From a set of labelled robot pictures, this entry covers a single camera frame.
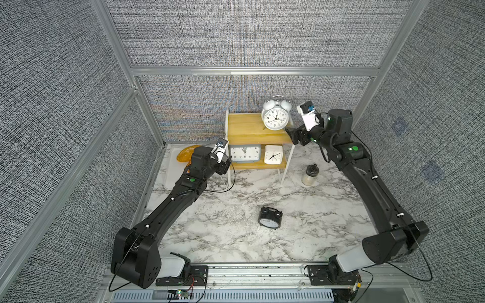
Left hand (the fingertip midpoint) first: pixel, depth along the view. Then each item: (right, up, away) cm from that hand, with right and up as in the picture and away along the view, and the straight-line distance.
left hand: (226, 150), depth 80 cm
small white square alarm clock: (+21, -2, +7) cm, 23 cm away
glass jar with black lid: (+43, -15, +22) cm, 51 cm away
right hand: (+28, +13, -10) cm, 32 cm away
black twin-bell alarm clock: (+19, -29, 0) cm, 34 cm away
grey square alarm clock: (+8, -1, +7) cm, 11 cm away
